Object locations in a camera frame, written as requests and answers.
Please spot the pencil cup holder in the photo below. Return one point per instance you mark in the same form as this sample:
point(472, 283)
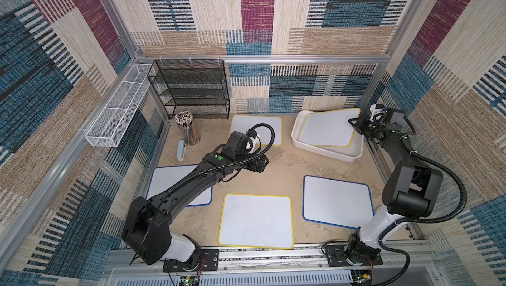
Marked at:
point(185, 122)

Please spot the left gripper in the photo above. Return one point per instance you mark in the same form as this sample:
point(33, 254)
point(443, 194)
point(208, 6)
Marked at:
point(255, 167)

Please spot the yellow whiteboard front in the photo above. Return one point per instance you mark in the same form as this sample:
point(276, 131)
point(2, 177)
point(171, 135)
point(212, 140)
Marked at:
point(259, 221)

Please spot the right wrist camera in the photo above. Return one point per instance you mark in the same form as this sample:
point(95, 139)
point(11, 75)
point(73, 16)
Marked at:
point(390, 118)

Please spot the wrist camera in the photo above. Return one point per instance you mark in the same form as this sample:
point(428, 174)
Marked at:
point(390, 118)
point(238, 144)

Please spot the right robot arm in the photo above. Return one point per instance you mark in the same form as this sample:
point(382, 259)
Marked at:
point(410, 192)

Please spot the black mesh shelf rack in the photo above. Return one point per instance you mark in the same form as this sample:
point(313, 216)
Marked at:
point(197, 86)

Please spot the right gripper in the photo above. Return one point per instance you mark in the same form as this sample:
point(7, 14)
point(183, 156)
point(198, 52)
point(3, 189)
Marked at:
point(364, 124)

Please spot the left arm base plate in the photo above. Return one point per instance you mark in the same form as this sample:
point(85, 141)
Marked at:
point(205, 260)

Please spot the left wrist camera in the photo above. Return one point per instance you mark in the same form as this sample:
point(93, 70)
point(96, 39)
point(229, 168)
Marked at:
point(238, 144)

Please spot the white storage box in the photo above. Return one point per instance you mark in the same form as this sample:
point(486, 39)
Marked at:
point(349, 154)

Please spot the aluminium front rail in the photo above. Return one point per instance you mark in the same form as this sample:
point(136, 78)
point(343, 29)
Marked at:
point(304, 264)

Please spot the white wire basket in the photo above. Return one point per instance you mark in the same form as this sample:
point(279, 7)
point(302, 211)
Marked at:
point(110, 126)

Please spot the blue whiteboard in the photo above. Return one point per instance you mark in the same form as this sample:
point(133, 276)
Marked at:
point(164, 177)
point(334, 202)

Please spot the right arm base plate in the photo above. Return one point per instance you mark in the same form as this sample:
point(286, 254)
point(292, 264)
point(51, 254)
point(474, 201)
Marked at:
point(352, 252)

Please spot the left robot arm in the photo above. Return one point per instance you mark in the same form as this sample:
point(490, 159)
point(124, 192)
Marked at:
point(147, 226)

